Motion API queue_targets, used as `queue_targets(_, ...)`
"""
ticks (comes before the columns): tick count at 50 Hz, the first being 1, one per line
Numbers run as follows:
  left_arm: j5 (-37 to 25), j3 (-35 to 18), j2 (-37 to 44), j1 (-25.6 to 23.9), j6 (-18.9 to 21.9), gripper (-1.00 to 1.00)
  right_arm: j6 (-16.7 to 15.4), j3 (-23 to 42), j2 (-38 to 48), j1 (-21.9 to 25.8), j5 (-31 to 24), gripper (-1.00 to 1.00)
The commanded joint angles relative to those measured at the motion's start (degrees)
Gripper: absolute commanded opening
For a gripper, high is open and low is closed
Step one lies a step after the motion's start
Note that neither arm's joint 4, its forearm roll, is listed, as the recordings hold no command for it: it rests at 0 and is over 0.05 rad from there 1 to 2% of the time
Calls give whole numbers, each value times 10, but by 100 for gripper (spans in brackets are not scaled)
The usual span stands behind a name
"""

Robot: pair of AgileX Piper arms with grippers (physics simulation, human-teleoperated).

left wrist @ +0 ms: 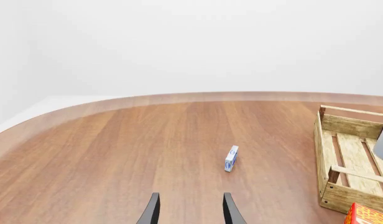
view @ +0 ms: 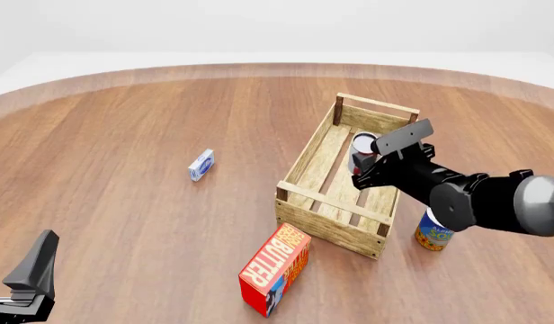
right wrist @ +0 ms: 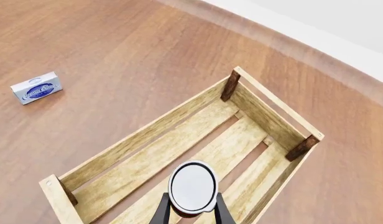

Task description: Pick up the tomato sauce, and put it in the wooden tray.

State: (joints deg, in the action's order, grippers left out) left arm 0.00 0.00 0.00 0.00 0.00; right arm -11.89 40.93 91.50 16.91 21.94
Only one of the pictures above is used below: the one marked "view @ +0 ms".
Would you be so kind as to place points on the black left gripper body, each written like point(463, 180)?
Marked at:
point(20, 312)

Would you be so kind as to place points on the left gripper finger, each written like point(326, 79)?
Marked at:
point(34, 266)

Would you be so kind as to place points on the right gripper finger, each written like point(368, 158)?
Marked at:
point(366, 160)

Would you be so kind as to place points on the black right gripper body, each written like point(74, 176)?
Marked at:
point(385, 172)

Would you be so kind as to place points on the red tomato sauce can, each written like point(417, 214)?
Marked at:
point(362, 143)

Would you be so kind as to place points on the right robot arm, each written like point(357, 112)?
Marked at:
point(484, 202)

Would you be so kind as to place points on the wooden slat tray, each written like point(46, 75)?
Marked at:
point(331, 216)

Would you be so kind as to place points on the blue yellow soup can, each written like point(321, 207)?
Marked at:
point(434, 238)

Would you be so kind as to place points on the red butter box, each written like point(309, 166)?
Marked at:
point(277, 256)

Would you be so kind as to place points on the small blue white box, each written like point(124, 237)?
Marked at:
point(201, 165)

